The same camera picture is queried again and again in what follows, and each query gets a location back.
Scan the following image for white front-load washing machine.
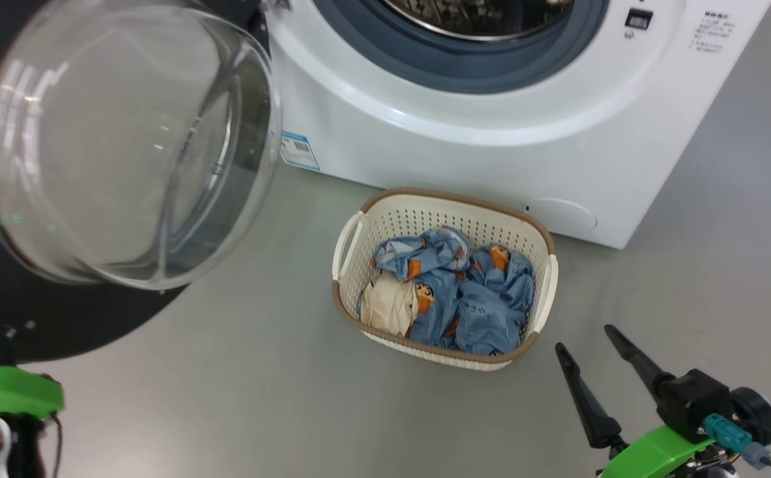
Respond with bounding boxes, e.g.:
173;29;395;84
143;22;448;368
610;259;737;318
261;0;771;250

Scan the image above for black cable with teal connector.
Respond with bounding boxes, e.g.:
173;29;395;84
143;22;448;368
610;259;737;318
703;412;771;476

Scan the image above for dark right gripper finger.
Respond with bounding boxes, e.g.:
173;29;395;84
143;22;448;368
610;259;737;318
603;324;677;400
554;342;626;451

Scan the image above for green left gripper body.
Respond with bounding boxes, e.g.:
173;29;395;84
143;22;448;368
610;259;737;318
0;364;66;420

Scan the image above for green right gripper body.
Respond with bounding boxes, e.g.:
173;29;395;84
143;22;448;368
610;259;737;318
596;425;738;478

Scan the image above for blue energy label sticker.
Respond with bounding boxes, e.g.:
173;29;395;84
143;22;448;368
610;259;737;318
280;130;322;173

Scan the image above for cream perforated laundry basket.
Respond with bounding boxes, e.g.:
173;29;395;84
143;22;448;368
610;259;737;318
330;187;559;372

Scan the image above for round black glass washer door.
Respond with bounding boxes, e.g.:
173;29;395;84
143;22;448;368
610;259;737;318
0;0;284;365

